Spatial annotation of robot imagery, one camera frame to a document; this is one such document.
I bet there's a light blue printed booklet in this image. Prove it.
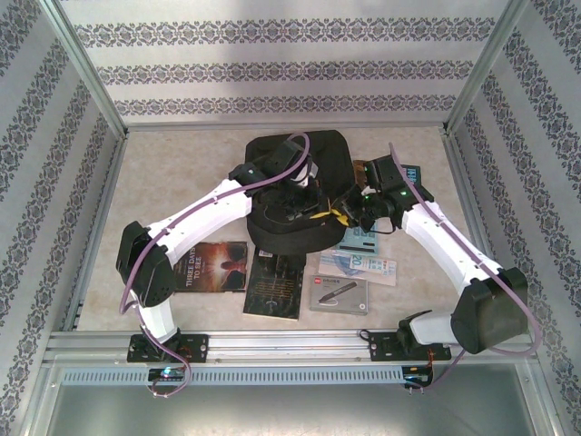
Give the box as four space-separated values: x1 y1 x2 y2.
338 224 380 253

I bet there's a blue and orange canyon book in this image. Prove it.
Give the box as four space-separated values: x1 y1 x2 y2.
352 158 427 194

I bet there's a black fabric backpack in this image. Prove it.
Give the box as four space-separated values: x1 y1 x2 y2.
243 129 354 256

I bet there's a white and blue paper pack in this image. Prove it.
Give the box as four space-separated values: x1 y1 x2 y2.
317 251 398 288

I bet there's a grey pen box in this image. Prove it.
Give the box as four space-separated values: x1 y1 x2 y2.
310 273 369 314

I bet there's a black book with gold text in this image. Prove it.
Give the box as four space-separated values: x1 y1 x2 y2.
242 247 306 322

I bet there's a Three Days To See book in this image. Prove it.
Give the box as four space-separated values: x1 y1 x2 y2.
173 241 249 294

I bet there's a grey metal panel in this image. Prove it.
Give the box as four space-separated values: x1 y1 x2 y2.
26 362 562 436

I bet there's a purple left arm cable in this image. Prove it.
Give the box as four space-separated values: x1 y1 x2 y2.
118 132 315 401

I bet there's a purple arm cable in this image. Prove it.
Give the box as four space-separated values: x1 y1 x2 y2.
388 142 544 394
118 132 315 401

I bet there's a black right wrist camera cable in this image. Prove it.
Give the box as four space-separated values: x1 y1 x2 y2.
361 221 401 236

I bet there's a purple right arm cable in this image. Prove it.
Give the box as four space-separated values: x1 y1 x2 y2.
388 142 544 394

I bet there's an aluminium side rail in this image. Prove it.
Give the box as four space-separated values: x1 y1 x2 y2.
61 134 129 333
444 134 530 331

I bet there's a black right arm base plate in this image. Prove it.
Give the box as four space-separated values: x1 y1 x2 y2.
369 331 453 363

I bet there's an aluminium mounting rail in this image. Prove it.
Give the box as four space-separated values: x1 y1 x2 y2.
44 330 532 365

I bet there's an aluminium frame post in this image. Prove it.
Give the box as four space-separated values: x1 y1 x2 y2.
38 0 129 137
442 0 544 135

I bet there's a grey slotted cable duct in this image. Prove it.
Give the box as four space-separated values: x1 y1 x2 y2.
61 365 406 387

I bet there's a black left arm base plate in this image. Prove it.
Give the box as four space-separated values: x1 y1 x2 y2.
126 333 211 364

